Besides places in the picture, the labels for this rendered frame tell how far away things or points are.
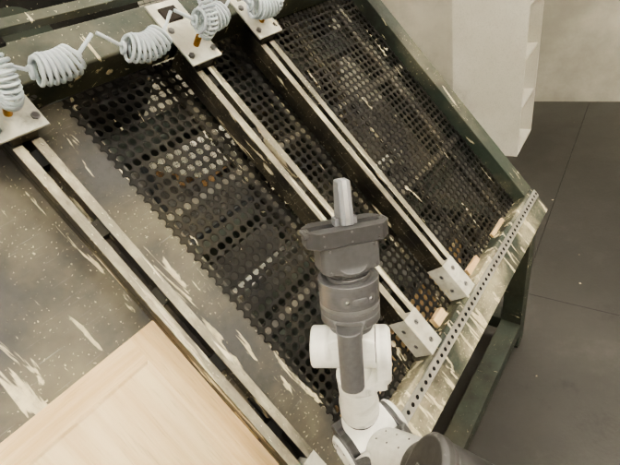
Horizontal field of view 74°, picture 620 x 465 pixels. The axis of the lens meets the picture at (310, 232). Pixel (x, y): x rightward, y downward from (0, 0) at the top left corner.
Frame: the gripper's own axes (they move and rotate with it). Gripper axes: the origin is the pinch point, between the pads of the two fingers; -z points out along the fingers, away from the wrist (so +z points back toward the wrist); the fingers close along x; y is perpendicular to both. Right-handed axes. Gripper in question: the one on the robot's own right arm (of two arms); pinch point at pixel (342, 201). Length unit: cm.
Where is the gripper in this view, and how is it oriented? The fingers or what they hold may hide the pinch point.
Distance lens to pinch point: 55.9
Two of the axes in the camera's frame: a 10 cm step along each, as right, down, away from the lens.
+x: -9.6, 1.8, -2.4
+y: -2.8, -2.9, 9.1
